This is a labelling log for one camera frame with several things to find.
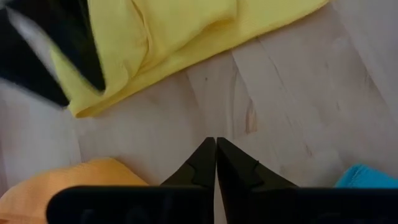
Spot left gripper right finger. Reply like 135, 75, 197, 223
216, 136, 298, 224

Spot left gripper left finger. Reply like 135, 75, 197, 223
160, 136, 216, 224

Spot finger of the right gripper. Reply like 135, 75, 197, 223
9, 0, 106, 93
0, 9, 69, 108

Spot yellow microfiber towel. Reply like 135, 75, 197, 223
49, 0, 330, 119

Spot orange microfiber towel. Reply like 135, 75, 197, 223
0, 157, 149, 224

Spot blue microfiber towel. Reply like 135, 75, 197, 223
335, 164, 398, 189

